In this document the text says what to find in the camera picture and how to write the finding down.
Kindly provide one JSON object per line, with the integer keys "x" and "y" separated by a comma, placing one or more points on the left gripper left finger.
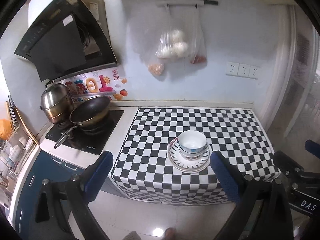
{"x": 50, "y": 221}

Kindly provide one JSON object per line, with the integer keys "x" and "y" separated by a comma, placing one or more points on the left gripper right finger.
{"x": 262, "y": 210}

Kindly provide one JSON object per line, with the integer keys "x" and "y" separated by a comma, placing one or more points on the white plate with striped rim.
{"x": 187, "y": 164}

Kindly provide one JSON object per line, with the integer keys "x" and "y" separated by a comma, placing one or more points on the white bowl with blue pattern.
{"x": 191, "y": 144}

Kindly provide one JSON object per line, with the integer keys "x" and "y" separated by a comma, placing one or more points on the blue kitchen cabinet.
{"x": 45, "y": 166}

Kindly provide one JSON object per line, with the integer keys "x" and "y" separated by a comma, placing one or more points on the black induction cooktop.
{"x": 89, "y": 140}

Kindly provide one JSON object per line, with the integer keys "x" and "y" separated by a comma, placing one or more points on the dish drying rack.
{"x": 17, "y": 143}

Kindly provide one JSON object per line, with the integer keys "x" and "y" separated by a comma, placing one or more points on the black frying pan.
{"x": 88, "y": 114}

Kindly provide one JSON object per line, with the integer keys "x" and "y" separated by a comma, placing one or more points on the stainless steel stock pot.
{"x": 56, "y": 102}

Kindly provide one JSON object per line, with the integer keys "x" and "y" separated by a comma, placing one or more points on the black range hood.
{"x": 65, "y": 39}

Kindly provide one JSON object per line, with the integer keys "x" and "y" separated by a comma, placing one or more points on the plastic bag with orange food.
{"x": 154, "y": 65}

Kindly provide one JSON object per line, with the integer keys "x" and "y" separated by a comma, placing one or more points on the plastic bag with red food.
{"x": 198, "y": 53}

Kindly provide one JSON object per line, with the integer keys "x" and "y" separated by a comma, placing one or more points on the plastic bag with white buns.
{"x": 173, "y": 43}

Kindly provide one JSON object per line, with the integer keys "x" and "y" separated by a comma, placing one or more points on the colourful wall stickers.
{"x": 110, "y": 82}

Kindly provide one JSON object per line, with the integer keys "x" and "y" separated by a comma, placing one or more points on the white wall socket panel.
{"x": 242, "y": 70}

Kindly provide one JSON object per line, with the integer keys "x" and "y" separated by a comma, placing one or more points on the white wall hook rail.
{"x": 195, "y": 3}

